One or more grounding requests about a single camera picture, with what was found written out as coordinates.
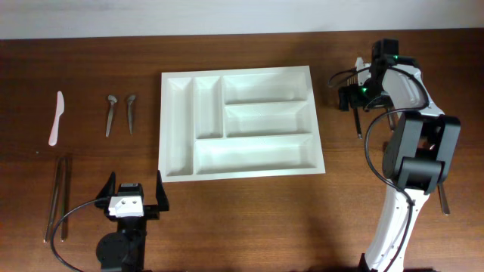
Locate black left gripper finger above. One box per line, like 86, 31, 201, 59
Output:
95, 172, 116, 208
155, 171, 169, 212

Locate metal fork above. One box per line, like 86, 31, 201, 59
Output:
387, 111, 396, 131
353, 108, 362, 139

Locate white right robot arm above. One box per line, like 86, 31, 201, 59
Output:
336, 39, 461, 271

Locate metal chopstick left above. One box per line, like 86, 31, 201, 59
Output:
43, 157, 64, 243

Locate pink plastic knife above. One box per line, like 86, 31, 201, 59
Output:
48, 91, 65, 147

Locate white cutlery tray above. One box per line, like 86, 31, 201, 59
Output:
158, 66, 325, 182

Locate metal spoon right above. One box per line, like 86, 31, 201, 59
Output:
438, 184, 451, 215

